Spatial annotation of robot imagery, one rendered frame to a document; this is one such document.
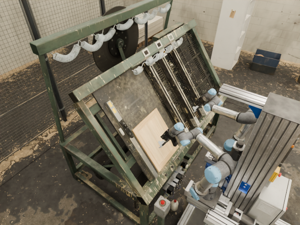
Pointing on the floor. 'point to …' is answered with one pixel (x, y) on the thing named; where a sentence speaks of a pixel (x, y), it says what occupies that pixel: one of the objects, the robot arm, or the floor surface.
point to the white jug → (174, 205)
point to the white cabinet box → (231, 32)
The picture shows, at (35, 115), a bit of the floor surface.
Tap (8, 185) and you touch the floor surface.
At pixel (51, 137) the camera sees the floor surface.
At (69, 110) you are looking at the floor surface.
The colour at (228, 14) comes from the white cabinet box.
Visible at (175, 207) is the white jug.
